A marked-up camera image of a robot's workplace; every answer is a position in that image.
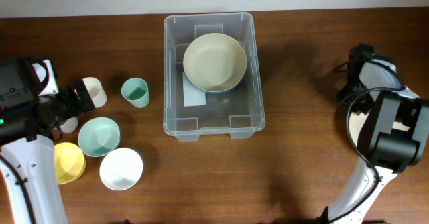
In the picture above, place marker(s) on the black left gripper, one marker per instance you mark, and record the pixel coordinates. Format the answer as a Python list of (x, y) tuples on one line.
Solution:
[(70, 93)]

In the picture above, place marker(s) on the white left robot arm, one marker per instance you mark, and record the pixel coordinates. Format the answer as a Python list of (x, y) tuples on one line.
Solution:
[(32, 105)]

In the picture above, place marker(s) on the white label sticker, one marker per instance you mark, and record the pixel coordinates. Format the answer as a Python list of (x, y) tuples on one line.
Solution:
[(192, 95)]

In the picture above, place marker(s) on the cream cup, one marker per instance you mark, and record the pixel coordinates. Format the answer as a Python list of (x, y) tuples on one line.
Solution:
[(96, 91)]

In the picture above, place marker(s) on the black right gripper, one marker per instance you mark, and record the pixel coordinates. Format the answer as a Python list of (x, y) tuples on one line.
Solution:
[(363, 108)]

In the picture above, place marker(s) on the yellow small bowl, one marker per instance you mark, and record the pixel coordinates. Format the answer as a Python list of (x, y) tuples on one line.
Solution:
[(69, 162)]

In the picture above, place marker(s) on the clear plastic storage container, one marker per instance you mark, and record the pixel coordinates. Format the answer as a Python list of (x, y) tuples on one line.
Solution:
[(239, 113)]

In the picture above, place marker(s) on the light grey cup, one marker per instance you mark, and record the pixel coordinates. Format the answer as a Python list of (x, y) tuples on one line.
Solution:
[(70, 125)]

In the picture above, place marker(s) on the cream bowl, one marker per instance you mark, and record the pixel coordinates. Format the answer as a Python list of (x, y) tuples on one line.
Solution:
[(356, 123), (215, 62)]

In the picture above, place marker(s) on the white small bowl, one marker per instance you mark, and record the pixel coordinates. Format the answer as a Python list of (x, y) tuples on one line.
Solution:
[(121, 169)]

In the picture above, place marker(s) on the mint green cup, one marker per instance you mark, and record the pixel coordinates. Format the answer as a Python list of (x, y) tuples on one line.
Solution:
[(136, 91)]

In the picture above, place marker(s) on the mint green small bowl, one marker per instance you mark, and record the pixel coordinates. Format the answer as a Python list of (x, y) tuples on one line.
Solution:
[(99, 136)]

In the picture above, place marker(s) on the dark blue bowl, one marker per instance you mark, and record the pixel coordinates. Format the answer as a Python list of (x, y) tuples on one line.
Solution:
[(222, 91)]

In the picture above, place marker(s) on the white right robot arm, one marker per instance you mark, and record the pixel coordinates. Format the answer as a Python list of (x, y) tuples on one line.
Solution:
[(386, 125)]

